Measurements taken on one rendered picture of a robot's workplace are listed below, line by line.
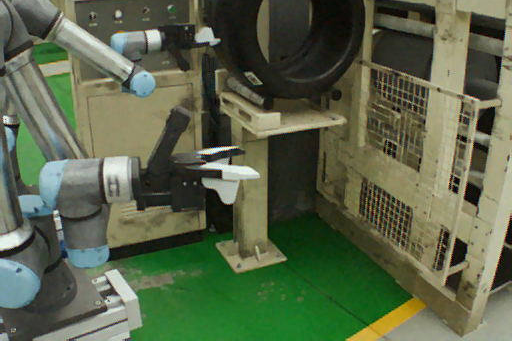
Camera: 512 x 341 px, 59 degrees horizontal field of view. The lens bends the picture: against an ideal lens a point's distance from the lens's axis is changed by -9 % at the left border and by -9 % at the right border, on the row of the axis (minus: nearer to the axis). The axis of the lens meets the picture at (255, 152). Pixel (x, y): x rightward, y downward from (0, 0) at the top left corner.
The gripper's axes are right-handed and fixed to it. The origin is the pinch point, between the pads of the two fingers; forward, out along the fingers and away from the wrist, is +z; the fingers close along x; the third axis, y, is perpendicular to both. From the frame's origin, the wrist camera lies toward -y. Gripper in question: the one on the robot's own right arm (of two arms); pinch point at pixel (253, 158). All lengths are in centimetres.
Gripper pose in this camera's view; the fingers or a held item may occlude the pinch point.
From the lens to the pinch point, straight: 81.9
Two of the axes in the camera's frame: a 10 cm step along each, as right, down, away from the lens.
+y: 0.2, 9.7, 2.5
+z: 9.9, -0.6, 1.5
